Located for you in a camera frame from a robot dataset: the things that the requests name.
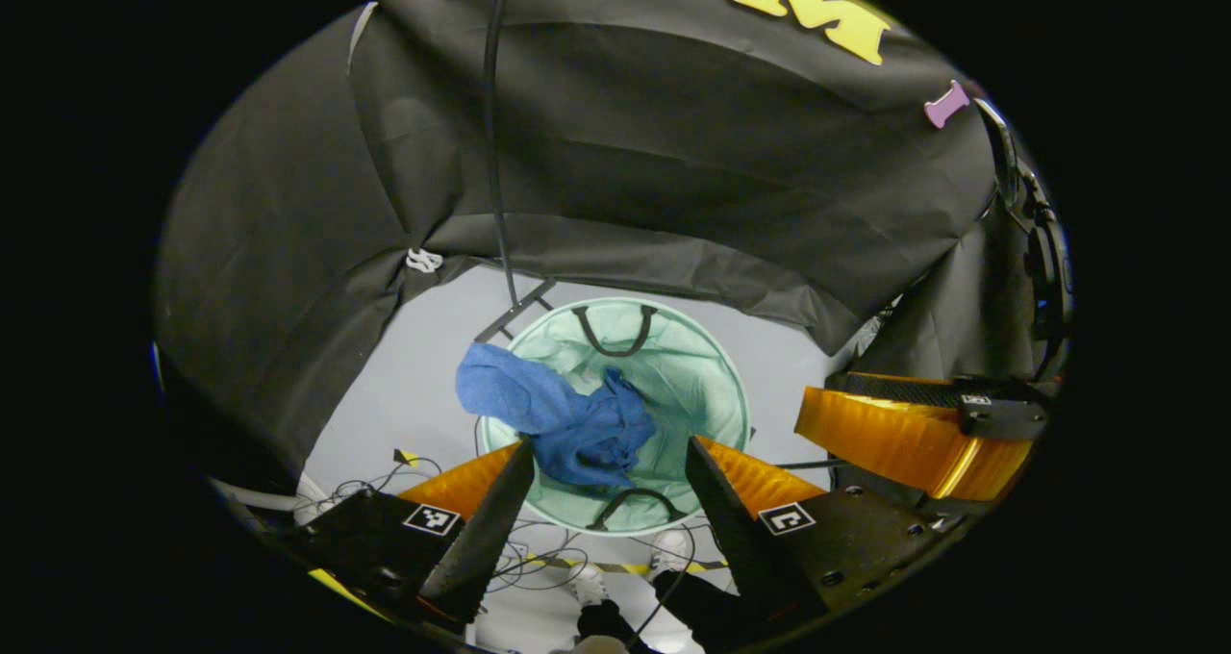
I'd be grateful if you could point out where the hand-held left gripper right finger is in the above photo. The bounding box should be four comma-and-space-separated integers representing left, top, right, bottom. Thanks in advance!
685, 435, 963, 626

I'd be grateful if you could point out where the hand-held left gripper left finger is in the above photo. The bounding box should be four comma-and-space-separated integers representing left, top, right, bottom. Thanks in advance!
284, 440, 536, 626

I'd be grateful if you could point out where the blue shirt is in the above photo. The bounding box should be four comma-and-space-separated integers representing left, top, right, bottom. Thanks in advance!
455, 342, 658, 489

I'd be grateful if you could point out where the green laundry hamper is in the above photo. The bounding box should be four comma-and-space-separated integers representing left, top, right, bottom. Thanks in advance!
478, 296, 751, 538

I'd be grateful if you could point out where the black clothes rack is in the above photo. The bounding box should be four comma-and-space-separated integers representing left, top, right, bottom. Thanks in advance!
473, 0, 559, 345

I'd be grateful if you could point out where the person's right shoe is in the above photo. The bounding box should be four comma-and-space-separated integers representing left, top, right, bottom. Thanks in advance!
652, 529, 695, 578

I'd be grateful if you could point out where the person's shoe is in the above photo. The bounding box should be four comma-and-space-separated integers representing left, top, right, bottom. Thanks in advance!
652, 529, 695, 578
567, 563, 610, 608

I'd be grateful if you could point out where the person's right leg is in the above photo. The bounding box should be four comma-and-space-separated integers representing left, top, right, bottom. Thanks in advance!
654, 567, 763, 654

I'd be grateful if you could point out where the person's leg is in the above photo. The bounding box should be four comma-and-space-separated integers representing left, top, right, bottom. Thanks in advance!
575, 600, 641, 653
654, 567, 763, 654

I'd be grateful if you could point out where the person's left shoe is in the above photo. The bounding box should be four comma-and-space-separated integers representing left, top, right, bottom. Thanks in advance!
567, 563, 610, 608

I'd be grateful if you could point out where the person's left leg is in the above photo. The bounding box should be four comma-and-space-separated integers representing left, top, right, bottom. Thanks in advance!
575, 600, 641, 653

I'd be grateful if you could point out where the black backdrop cloth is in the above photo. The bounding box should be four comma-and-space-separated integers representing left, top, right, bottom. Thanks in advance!
154, 0, 1059, 501

